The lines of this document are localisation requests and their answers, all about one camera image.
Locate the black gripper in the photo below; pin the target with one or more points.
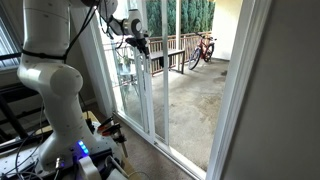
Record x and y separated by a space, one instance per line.
141 42

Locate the white framed sliding glass door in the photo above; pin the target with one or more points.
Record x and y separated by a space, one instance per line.
149 100

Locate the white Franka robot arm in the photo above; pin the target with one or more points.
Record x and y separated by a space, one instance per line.
56 83

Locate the black door latch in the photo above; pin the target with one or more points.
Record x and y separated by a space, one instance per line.
161 62

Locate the fixed glass door panel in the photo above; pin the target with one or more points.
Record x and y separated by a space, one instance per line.
125 96

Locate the white framed screen door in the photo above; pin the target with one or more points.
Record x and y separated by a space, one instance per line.
165 100

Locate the potted green plant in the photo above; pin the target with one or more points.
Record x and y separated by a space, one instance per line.
126 61

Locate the dark wooden bench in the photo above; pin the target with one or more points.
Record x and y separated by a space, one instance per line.
166 52

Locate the brown wooden railing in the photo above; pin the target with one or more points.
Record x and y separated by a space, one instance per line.
171 42

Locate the small glass side table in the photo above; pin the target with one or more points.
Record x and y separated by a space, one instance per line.
128 78

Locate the red bicycle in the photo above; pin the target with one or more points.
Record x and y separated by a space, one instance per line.
204 46

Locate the green hedge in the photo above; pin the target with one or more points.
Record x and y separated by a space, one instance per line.
196 15

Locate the black orange bar clamp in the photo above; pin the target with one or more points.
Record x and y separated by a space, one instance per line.
106 122
116 131

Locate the metal robot mounting plate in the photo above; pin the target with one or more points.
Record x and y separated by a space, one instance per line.
106 145

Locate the white plastic box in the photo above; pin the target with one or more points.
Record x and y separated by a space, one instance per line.
89 170
116 175

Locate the black metal stand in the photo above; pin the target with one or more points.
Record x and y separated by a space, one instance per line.
13 93

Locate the window with horizontal blinds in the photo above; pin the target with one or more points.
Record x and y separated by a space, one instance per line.
6 46

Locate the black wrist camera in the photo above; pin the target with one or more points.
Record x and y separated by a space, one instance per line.
129 41

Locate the white patio post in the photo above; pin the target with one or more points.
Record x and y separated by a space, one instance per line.
178 20

